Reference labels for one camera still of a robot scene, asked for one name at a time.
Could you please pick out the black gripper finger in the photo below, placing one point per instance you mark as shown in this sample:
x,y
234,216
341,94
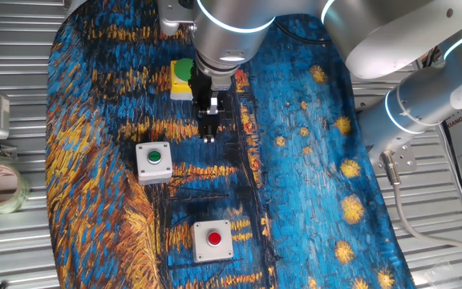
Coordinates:
x,y
206,128
214,106

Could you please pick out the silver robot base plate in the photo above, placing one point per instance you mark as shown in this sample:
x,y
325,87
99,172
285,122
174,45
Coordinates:
x,y
405,158

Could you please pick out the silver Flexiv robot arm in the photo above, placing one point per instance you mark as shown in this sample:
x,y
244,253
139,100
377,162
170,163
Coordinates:
x,y
375,40

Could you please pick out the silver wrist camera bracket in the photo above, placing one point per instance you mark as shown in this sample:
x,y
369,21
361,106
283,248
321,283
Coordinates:
x,y
171,18

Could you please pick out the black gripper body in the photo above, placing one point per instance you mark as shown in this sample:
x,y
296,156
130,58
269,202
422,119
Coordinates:
x,y
203,88

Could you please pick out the yellow box green mushroom button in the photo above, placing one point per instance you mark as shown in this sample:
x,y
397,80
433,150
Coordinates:
x,y
179,86

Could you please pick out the brown wooden board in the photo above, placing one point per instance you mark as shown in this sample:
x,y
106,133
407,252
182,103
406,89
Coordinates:
x,y
425,56

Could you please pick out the white box red button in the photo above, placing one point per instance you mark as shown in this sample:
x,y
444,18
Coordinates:
x,y
213,241

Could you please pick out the clear tape roll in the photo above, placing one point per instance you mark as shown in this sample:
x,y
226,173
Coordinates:
x,y
12,202

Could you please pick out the starry night painting cloth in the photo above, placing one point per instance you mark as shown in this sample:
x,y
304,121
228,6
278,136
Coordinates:
x,y
295,160

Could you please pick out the white box green button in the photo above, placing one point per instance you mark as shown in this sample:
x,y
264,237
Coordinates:
x,y
154,160

